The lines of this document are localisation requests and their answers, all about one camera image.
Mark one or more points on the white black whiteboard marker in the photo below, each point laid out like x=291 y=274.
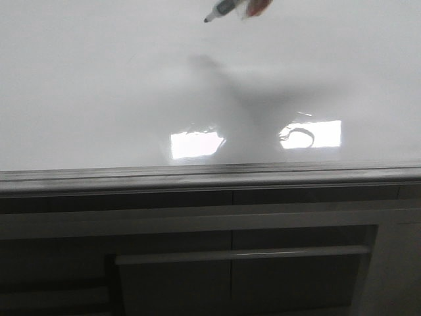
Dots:
x=245 y=9

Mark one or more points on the white whiteboard with metal frame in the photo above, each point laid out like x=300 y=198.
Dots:
x=143 y=95

